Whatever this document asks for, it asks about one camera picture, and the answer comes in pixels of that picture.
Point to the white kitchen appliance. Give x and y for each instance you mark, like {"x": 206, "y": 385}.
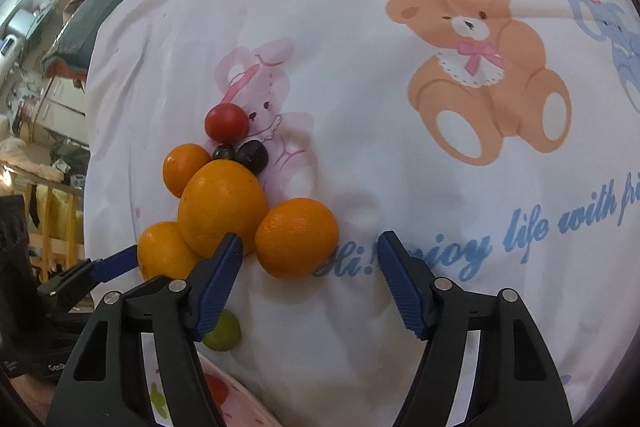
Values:
{"x": 10, "y": 49}

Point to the green round fruit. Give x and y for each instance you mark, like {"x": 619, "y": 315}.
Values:
{"x": 227, "y": 334}

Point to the wooden railing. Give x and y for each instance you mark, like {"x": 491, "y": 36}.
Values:
{"x": 56, "y": 249}

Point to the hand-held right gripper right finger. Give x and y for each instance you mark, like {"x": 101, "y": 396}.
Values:
{"x": 400, "y": 282}

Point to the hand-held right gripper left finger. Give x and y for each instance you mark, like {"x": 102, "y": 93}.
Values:
{"x": 220, "y": 287}

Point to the dark purple plum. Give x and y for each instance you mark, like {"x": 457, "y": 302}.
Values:
{"x": 223, "y": 152}
{"x": 253, "y": 155}

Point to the large orange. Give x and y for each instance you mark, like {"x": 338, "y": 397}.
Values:
{"x": 222, "y": 207}

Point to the small orange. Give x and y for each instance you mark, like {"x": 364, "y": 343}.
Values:
{"x": 162, "y": 254}
{"x": 184, "y": 169}

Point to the small red tomato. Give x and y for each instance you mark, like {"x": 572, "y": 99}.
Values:
{"x": 226, "y": 122}

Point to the white printed plate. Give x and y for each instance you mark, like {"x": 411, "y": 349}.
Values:
{"x": 240, "y": 407}

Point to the white cabinet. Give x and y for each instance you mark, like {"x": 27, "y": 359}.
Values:
{"x": 60, "y": 99}

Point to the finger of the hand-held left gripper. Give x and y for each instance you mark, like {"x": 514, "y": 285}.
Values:
{"x": 115, "y": 263}

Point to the medium orange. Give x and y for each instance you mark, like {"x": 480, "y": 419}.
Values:
{"x": 297, "y": 238}

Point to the white bear printed blanket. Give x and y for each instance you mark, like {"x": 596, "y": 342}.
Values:
{"x": 375, "y": 57}

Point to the dark teal cushion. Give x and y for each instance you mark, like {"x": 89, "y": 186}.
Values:
{"x": 75, "y": 32}

